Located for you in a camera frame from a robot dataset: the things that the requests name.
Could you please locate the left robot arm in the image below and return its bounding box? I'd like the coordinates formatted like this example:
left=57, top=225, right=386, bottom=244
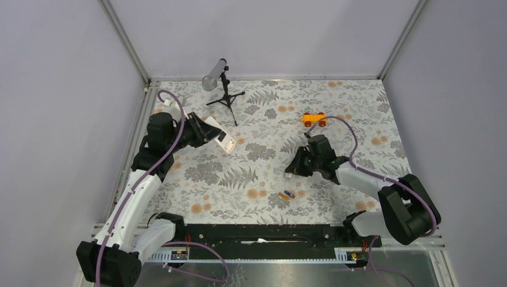
left=77, top=112, right=226, bottom=286

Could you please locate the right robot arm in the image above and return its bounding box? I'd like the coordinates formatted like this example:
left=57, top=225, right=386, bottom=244
left=285, top=135, right=441, bottom=246

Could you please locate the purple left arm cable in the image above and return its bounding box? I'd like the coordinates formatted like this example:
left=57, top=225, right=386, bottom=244
left=94, top=89, right=231, bottom=287

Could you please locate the floral table mat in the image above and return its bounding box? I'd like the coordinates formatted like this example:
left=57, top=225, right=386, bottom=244
left=141, top=80, right=410, bottom=224

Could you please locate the black mini tripod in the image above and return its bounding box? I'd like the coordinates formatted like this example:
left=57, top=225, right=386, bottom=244
left=206, top=65, right=246, bottom=127

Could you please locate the blue purple battery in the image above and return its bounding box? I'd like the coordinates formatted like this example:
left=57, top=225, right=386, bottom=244
left=284, top=191, right=295, bottom=198

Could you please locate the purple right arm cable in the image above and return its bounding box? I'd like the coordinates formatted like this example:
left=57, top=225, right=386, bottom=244
left=304, top=115, right=438, bottom=239

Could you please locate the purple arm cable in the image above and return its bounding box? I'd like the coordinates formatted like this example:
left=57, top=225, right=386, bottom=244
left=304, top=115, right=438, bottom=239
left=94, top=89, right=231, bottom=287

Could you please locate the black base bar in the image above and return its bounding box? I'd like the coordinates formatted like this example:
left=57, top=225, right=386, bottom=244
left=161, top=216, right=382, bottom=258

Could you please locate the white remote control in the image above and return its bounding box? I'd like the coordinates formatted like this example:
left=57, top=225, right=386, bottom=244
left=204, top=117, right=237, bottom=154

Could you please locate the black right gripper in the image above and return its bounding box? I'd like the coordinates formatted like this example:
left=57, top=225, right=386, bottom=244
left=285, top=146, right=322, bottom=177

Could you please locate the silver metal tube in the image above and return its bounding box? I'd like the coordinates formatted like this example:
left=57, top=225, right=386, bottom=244
left=201, top=58, right=227, bottom=91

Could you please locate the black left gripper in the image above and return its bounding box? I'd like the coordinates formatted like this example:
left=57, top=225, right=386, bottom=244
left=167, top=112, right=222, bottom=153

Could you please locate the white cable duct rail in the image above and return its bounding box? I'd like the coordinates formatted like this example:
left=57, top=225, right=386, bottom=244
left=147, top=248, right=369, bottom=264

